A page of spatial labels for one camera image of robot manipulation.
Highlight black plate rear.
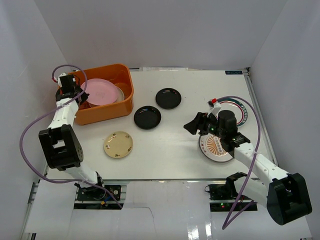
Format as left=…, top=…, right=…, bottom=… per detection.
left=155, top=87, right=182, bottom=110

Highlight cream plate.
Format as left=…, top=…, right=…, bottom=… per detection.
left=115, top=86, right=125, bottom=103

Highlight white green rimmed plate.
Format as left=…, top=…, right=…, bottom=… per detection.
left=218, top=97, right=249, bottom=128

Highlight pink plate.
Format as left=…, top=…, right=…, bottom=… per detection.
left=85, top=78, right=118, bottom=106

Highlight black plate front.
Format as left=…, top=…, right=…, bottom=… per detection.
left=133, top=105, right=162, bottom=130

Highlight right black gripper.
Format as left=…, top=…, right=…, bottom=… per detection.
left=183, top=112, right=225, bottom=139

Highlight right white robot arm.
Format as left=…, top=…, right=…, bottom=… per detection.
left=183, top=110, right=312, bottom=226

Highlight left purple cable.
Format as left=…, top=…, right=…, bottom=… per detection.
left=19, top=64, right=123, bottom=210

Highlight small yellow floral plate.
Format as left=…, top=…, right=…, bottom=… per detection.
left=103, top=131, right=133, bottom=159

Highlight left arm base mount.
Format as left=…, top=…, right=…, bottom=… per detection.
left=73, top=184, right=123, bottom=210

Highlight orange plastic bin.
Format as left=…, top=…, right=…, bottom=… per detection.
left=68, top=64, right=134, bottom=125

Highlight black plate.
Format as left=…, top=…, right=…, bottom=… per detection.
left=133, top=105, right=162, bottom=130
left=155, top=87, right=182, bottom=110

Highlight white papers at back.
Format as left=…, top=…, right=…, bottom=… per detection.
left=139, top=67, right=189, bottom=72

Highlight orange sunburst patterned plate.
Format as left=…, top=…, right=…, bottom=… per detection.
left=198, top=134, right=233, bottom=163

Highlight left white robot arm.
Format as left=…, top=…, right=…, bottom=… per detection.
left=38, top=73, right=106, bottom=200

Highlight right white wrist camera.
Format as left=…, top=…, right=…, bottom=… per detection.
left=207, top=98, right=221, bottom=118

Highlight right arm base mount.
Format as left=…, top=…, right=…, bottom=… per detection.
left=204, top=184, right=258, bottom=212

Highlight blue table label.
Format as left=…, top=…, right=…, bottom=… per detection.
left=225, top=70, right=243, bottom=75

